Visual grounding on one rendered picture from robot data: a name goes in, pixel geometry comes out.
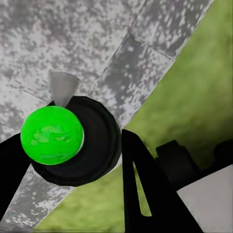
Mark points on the insectifuge atomizer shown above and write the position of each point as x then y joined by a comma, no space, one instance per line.
74,140

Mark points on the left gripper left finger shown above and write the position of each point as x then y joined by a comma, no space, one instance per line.
14,163

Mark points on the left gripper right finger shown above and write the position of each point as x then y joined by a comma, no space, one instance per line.
169,213

